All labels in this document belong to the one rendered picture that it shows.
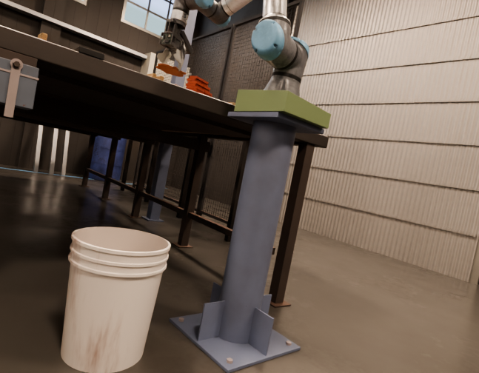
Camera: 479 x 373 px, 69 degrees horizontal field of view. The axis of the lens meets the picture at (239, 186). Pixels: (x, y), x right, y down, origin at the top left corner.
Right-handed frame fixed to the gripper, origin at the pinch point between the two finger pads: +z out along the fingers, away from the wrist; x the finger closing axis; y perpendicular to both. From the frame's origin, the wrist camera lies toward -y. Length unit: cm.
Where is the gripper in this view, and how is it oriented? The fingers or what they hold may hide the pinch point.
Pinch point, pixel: (171, 69)
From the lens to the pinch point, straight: 167.8
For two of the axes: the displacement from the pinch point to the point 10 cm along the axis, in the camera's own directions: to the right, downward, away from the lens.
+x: 8.4, 2.2, -4.9
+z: -2.3, 9.7, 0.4
